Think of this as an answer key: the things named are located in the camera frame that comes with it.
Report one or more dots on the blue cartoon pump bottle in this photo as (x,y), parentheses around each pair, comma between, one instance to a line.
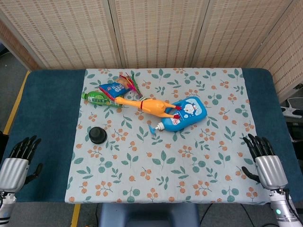
(189,113)

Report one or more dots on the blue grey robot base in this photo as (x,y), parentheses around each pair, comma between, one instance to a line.
(149,215)

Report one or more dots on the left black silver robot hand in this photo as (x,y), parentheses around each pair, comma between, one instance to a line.
(14,171)

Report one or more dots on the blue red snack packet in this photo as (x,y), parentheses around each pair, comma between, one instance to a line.
(114,88)

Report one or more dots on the yellow rubber chicken toy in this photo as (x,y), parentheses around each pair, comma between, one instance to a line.
(151,107)

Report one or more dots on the white plastic floor stand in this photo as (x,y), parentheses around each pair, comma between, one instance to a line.
(292,108)

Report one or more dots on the dark blue table cover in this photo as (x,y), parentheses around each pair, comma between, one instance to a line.
(47,113)

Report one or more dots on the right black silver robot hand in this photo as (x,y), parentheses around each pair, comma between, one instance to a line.
(271,171)

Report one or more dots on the small black round object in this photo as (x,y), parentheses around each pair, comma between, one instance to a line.
(97,135)

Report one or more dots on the woven bamboo screen panel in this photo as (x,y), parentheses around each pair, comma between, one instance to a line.
(64,33)
(158,33)
(236,33)
(10,45)
(286,52)

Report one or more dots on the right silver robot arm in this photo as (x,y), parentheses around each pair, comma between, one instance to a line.
(284,210)

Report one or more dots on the floral leaf print tablecloth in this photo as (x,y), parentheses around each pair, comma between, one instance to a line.
(161,160)

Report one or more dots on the green drink bottle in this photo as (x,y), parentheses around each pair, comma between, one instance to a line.
(98,99)

